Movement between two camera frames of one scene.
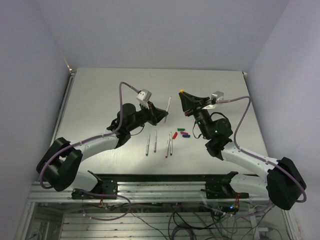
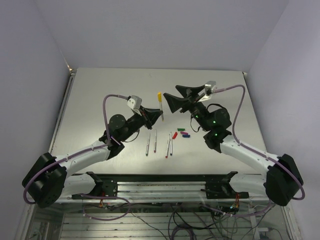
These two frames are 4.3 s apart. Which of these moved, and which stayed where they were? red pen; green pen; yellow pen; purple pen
Moved: yellow pen
Stayed: green pen; red pen; purple pen
